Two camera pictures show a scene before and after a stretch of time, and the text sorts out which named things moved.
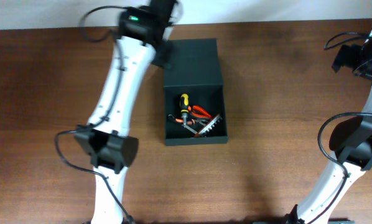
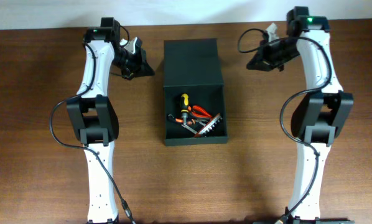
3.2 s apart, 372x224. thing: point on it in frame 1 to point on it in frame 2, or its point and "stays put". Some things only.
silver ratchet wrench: [189, 128] stays put
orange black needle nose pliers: [172, 118] to [198, 121]
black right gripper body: [363, 59] to [276, 53]
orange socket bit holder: [209, 126] stays put
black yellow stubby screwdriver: [184, 102] stays put
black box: [195, 73] stays put
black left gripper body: [167, 56] to [132, 63]
